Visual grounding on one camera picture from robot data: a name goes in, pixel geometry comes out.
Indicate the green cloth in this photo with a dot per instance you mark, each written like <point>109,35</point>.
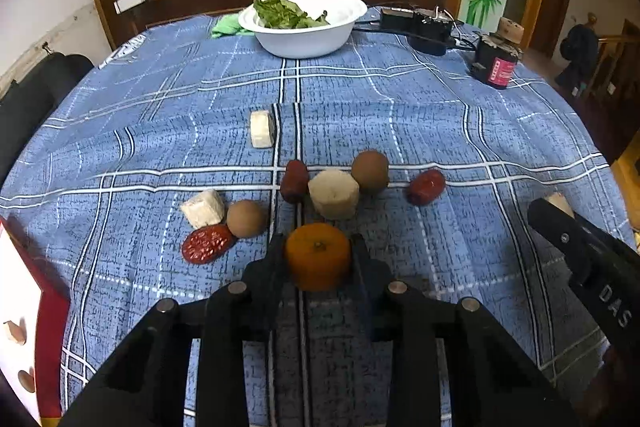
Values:
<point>227,26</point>

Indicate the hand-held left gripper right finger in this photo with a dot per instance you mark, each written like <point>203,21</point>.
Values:
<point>362,269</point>

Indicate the white bowl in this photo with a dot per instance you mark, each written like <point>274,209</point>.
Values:
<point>305,34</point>

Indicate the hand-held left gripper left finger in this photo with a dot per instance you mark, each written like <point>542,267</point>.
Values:
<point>276,269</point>

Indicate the wooden railing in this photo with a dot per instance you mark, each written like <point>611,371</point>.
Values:
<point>615,62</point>

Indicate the orange mandarin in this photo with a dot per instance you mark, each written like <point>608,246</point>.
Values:
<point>318,257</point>

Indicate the red and white tray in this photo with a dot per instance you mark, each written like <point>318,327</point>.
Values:
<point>20,287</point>

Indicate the black jar with cork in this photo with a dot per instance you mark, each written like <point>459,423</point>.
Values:
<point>495,59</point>

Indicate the dark red date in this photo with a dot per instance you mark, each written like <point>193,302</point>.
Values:
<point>294,182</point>

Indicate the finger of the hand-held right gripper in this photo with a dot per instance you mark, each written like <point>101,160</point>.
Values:
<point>565,237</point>

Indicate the white yam piece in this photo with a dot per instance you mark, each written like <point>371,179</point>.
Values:
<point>333,194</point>
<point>262,128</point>
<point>202,208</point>
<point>560,203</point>

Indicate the black sofa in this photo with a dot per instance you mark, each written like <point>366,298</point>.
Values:
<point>30,107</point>

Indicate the blue checked tablecloth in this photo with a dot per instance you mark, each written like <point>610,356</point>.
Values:
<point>150,147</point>

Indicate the wrinkled red date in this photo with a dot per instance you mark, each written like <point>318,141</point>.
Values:
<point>207,244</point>

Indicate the green leafy vegetable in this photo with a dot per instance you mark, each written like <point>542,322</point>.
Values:
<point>285,14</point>

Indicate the black power adapter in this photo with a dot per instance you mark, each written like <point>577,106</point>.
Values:
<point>417,24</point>

